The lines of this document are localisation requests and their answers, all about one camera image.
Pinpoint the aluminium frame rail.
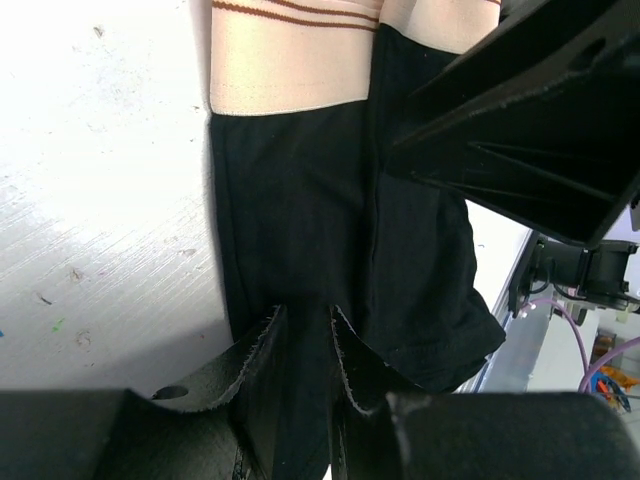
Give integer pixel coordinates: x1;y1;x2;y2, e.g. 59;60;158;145
460;232;546;393

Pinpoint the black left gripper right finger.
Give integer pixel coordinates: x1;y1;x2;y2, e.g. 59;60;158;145
329;308;639;479

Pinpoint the black underwear beige waistband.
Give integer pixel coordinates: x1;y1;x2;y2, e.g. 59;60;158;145
210;1;505;479

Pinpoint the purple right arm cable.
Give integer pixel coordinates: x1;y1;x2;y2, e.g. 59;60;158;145
529;297;640;396

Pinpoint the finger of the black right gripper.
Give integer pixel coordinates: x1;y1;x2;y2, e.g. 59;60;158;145
387;1;639;248

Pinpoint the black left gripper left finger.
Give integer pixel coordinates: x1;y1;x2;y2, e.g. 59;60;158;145
1;306;288;479

